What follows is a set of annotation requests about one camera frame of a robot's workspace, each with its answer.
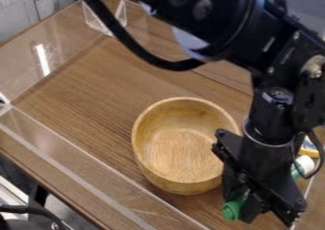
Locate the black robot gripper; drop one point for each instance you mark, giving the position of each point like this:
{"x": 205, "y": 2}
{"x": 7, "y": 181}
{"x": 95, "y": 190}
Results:
{"x": 257, "y": 165}

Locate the green Expo marker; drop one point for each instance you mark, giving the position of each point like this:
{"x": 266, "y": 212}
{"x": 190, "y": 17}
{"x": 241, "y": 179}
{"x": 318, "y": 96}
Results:
{"x": 233, "y": 208}

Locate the brown wooden bowl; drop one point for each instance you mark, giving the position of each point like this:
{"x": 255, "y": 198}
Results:
{"x": 172, "y": 138}

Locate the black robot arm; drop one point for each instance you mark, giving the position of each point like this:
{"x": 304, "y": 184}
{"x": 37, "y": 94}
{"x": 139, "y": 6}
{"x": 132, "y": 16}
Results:
{"x": 254, "y": 34}

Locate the yellow blue fish toy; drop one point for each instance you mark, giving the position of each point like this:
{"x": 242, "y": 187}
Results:
{"x": 308, "y": 149}

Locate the black table leg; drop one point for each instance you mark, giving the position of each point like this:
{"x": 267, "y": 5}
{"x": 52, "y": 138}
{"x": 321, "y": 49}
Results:
{"x": 40, "y": 195}

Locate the clear acrylic corner bracket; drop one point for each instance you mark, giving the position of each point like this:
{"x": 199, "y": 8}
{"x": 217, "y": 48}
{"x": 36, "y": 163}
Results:
{"x": 102, "y": 19}

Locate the clear acrylic tray wall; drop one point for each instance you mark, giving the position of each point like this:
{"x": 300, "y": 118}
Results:
{"x": 72, "y": 91}

